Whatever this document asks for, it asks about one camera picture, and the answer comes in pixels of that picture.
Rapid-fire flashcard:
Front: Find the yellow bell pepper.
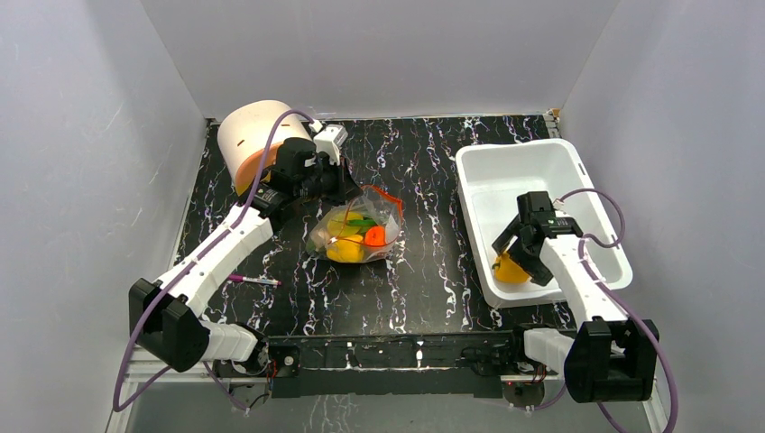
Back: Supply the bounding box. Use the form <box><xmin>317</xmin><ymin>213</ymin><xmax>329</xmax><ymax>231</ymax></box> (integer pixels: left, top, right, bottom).
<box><xmin>492</xmin><ymin>252</ymin><xmax>530</xmax><ymax>284</ymax></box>
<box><xmin>326</xmin><ymin>235</ymin><xmax>364</xmax><ymax>263</ymax></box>

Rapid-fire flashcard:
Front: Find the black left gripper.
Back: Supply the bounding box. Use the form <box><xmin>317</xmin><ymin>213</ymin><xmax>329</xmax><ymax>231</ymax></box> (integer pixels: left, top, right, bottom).
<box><xmin>297</xmin><ymin>155</ymin><xmax>364</xmax><ymax>208</ymax></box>

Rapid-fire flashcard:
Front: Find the cream orange cylinder container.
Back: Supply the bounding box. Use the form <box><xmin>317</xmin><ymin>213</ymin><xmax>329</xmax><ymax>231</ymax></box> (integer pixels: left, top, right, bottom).
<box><xmin>217</xmin><ymin>100</ymin><xmax>290</xmax><ymax>196</ymax></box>

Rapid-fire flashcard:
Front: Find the orange tomato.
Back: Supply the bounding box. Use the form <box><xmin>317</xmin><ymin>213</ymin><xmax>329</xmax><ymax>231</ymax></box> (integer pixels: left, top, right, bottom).
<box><xmin>364</xmin><ymin>226</ymin><xmax>387</xmax><ymax>247</ymax></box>

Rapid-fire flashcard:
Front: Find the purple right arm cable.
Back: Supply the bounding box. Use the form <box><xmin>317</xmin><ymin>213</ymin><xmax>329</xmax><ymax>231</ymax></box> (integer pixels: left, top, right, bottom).
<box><xmin>556</xmin><ymin>188</ymin><xmax>679</xmax><ymax>433</ymax></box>

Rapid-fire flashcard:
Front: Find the green chili pepper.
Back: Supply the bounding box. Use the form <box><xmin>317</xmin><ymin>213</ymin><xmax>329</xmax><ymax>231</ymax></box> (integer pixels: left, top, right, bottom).
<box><xmin>346</xmin><ymin>218</ymin><xmax>377</xmax><ymax>227</ymax></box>

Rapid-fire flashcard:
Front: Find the small pen on table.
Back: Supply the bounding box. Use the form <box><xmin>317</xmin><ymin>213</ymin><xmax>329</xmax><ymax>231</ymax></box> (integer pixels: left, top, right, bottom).
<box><xmin>227</xmin><ymin>274</ymin><xmax>281</xmax><ymax>286</ymax></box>

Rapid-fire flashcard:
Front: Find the yellow star fruit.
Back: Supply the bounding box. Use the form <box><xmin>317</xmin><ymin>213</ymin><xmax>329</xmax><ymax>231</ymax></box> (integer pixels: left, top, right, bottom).
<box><xmin>327</xmin><ymin>210</ymin><xmax>364</xmax><ymax>237</ymax></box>

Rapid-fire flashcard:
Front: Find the green leafy vegetable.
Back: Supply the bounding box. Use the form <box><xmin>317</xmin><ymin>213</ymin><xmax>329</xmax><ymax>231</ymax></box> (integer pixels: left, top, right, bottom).
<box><xmin>305</xmin><ymin>237</ymin><xmax>327</xmax><ymax>256</ymax></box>

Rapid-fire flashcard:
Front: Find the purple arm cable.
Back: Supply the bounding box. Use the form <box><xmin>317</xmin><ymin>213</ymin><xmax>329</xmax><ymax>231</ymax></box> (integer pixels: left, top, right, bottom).
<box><xmin>556</xmin><ymin>188</ymin><xmax>679</xmax><ymax>433</ymax></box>
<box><xmin>112</xmin><ymin>108</ymin><xmax>318</xmax><ymax>413</ymax></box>

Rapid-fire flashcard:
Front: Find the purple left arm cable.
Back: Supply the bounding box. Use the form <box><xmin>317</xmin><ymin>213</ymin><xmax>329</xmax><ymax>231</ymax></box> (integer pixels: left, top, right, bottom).
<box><xmin>112</xmin><ymin>108</ymin><xmax>318</xmax><ymax>413</ymax></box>

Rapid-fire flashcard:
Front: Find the white plastic bin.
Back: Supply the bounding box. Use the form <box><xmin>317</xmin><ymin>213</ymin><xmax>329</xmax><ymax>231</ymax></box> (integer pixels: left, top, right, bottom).
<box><xmin>456</xmin><ymin>139</ymin><xmax>633</xmax><ymax>309</ymax></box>

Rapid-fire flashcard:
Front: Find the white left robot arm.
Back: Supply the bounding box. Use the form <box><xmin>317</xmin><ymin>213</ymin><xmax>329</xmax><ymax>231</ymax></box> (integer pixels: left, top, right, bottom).
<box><xmin>128</xmin><ymin>138</ymin><xmax>361</xmax><ymax>375</ymax></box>

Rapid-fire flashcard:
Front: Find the clear zip bag orange zipper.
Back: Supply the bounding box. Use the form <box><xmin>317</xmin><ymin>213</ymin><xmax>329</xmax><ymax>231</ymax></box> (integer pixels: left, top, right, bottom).
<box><xmin>305</xmin><ymin>185</ymin><xmax>403</xmax><ymax>264</ymax></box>

